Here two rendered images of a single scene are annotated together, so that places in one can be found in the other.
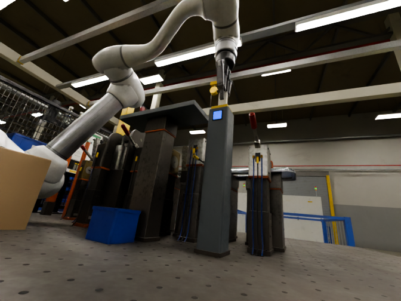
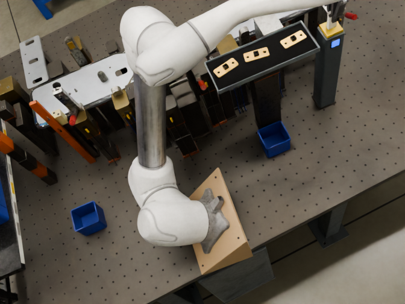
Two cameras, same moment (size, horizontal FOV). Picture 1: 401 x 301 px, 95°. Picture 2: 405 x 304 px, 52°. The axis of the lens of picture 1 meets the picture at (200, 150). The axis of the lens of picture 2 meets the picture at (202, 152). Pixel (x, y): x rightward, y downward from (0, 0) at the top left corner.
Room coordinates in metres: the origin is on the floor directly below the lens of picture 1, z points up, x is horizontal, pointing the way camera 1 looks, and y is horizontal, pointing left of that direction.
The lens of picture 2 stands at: (0.05, 0.84, 2.30)
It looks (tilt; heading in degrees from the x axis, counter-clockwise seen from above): 61 degrees down; 333
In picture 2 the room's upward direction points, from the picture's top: 24 degrees counter-clockwise
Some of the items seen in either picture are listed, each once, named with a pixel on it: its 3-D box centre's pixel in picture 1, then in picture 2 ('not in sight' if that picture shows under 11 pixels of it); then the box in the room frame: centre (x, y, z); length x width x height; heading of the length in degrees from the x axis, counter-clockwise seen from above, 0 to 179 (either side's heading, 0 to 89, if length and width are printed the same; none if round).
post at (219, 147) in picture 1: (217, 174); (326, 69); (0.56, -0.06, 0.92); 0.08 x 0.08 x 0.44; 62
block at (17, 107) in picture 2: not in sight; (37, 131); (1.44, 0.85, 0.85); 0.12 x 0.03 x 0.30; 152
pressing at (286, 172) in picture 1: (165, 175); (183, 44); (1.09, 0.19, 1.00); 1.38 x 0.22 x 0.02; 62
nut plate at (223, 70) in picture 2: not in sight; (225, 66); (0.76, 0.27, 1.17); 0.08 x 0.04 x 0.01; 75
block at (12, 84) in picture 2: not in sight; (28, 108); (1.55, 0.80, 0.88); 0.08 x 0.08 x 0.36; 62
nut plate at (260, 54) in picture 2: not in sight; (256, 53); (0.70, 0.17, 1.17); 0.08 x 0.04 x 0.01; 53
